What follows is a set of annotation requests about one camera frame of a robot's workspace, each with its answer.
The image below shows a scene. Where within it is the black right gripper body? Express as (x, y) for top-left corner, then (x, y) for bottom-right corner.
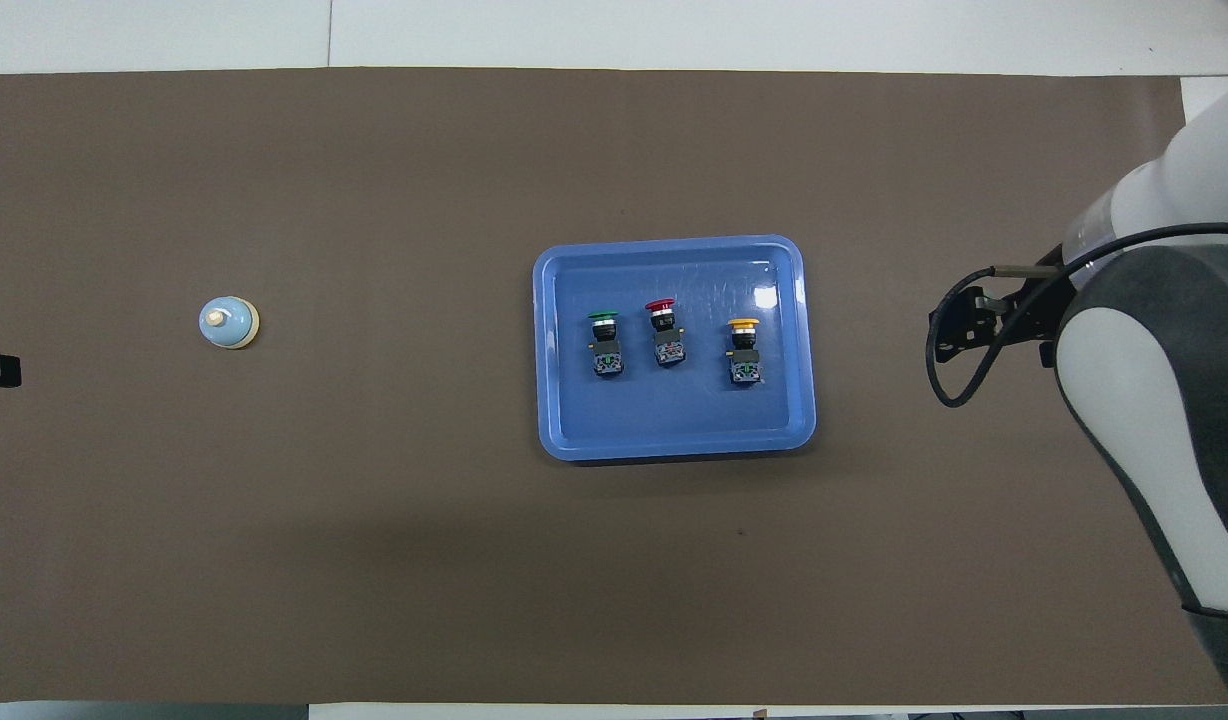
(972, 270), (1066, 348)

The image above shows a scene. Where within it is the brown table mat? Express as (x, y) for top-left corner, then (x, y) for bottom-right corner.
(0, 66), (1227, 706)

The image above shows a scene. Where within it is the yellow push button switch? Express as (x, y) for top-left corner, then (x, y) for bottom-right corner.
(726, 317), (765, 389)

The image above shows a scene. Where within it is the red push button switch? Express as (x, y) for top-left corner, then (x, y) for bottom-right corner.
(642, 298), (687, 370)

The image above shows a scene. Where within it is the green push button switch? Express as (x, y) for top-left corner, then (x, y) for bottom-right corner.
(585, 310), (627, 380)

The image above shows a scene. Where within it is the blue plastic tray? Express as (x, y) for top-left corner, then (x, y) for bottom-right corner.
(531, 233), (818, 463)

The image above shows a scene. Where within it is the light blue desk bell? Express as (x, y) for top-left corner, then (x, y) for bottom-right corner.
(198, 296), (262, 352)

